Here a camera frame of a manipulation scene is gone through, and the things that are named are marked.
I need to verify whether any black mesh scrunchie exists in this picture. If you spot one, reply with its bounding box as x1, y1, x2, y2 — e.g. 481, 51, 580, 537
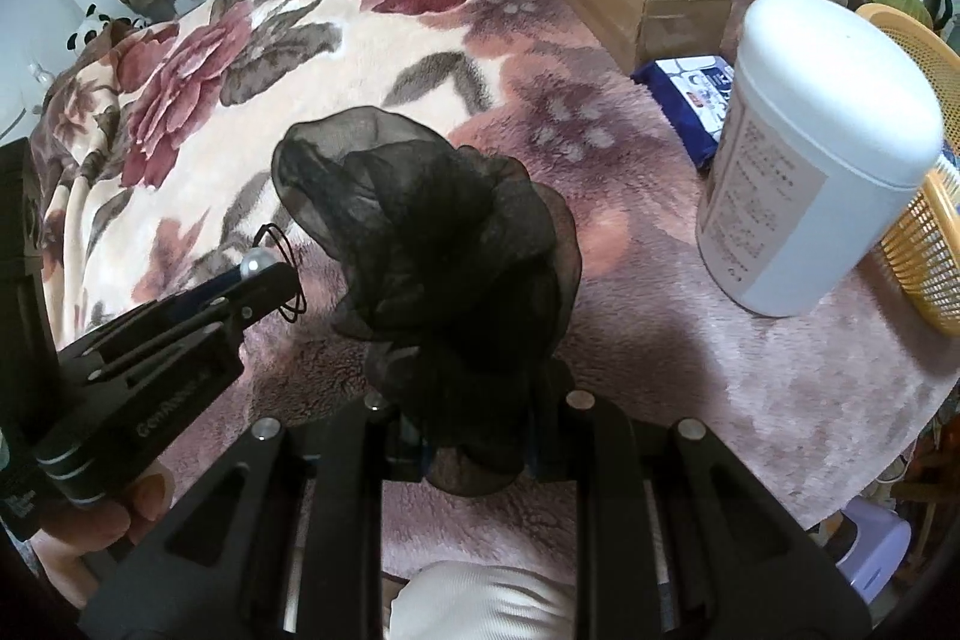
271, 106, 584, 498

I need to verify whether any purple plastic stool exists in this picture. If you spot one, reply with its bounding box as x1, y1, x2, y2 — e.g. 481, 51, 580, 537
832, 509, 912, 603

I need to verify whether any person's white trouser leg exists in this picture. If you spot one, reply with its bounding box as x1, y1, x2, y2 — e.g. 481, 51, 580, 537
390, 561, 590, 640

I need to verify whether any yellow plastic basket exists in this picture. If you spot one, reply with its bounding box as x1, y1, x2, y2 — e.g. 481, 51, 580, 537
855, 2, 960, 337

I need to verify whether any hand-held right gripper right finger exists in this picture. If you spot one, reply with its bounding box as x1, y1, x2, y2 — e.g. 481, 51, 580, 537
525, 389, 875, 640

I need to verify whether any pearl hair tie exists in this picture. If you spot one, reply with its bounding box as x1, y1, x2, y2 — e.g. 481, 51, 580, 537
238, 222, 307, 320

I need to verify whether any panda plush toy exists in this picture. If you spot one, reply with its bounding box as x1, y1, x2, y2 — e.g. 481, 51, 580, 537
66, 2, 155, 56

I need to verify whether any floral fleece blanket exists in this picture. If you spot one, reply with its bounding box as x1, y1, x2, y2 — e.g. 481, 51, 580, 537
30, 0, 960, 581

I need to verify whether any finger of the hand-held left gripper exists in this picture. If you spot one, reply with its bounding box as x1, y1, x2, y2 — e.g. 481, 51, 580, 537
75, 263, 301, 357
96, 291, 306, 387

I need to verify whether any dark blue tissue pack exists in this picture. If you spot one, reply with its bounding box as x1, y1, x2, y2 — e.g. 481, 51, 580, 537
631, 55, 740, 172

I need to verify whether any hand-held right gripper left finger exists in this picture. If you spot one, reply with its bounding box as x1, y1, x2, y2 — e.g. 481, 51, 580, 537
79, 396, 421, 640

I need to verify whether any person's left hand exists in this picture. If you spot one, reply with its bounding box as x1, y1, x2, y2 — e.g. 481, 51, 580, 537
22, 471, 177, 611

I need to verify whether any cardboard box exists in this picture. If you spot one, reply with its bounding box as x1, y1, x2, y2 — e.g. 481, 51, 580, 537
553, 0, 734, 75

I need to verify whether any white plastic canister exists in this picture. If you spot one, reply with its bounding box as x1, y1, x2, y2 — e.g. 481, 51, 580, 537
696, 0, 944, 319

